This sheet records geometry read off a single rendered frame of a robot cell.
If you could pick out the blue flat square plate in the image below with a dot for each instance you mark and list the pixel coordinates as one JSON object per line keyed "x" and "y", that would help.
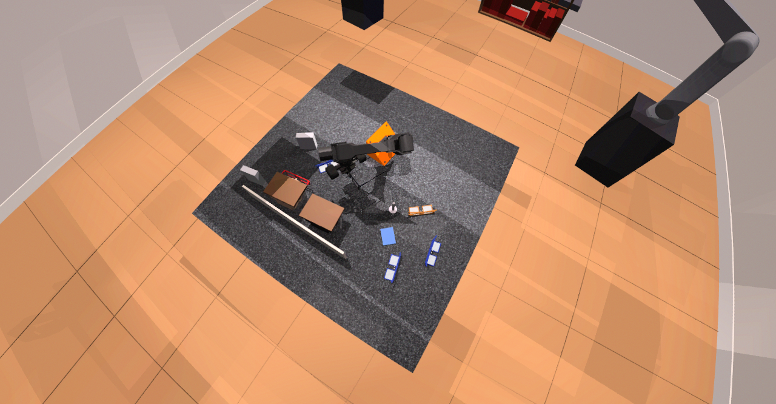
{"x": 388, "y": 236}

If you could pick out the red glasses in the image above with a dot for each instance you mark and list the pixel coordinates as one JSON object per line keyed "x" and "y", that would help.
{"x": 295, "y": 176}

